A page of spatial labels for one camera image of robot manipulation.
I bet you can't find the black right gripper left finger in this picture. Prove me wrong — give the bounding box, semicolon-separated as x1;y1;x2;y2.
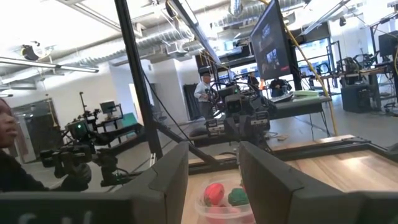
123;141;190;224

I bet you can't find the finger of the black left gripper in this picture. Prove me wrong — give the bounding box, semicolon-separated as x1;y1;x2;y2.
244;114;272;151
223;117;243;142

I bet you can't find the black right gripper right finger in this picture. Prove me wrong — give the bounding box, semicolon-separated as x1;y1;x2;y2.
238;141;343;224

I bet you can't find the green toy pepper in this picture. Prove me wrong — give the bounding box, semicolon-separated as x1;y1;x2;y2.
228;187;249;207

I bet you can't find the clear plastic tupperware container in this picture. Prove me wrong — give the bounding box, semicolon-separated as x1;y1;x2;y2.
194;175;257;224

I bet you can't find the person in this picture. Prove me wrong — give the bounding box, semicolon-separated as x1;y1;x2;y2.
0;96;93;193
247;72;261;91
193;72;216;121
268;77;292;98

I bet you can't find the black desk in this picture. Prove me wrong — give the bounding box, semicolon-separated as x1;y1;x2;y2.
270;95;333;121

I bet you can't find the large red toy pepper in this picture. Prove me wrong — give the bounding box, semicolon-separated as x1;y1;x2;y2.
203;182;225;207

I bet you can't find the teal chair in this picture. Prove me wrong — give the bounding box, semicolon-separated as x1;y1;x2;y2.
119;112;139;129

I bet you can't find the black computer monitor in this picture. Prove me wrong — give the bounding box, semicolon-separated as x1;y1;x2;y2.
249;0;302;91

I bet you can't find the black cabinet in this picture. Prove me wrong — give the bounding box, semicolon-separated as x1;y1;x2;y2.
340;83;371;113

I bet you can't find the small background monitor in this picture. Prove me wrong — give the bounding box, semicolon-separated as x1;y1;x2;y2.
99;100;118;115

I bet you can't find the overhead light bar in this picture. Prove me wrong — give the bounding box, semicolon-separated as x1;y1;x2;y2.
164;0;222;65

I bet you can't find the black background workstation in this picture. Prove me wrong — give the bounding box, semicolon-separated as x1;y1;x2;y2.
368;12;398;116

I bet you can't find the black ceiling fixture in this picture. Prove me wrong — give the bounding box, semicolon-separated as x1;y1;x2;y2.
21;44;43;62

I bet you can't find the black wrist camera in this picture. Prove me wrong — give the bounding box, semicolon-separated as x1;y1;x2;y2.
225;94;244;115

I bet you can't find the yellow cable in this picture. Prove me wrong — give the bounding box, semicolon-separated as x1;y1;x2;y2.
259;0;340;137

